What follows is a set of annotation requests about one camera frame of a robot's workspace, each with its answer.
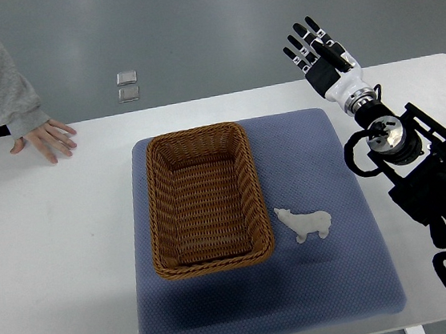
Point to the upper metal floor plate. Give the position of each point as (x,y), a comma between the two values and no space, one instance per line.
(126,77)

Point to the person's bare hand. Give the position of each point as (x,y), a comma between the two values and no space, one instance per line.
(48,138)

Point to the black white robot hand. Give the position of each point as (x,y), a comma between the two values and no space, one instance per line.
(333,73)

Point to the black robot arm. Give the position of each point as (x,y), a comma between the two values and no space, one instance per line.
(409,149)

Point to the white bear figurine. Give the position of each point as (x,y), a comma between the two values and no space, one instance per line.
(304,224)

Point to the blue padded mat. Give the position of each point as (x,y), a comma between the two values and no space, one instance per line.
(348,275)

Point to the brown wicker basket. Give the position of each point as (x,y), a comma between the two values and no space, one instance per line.
(206,207)

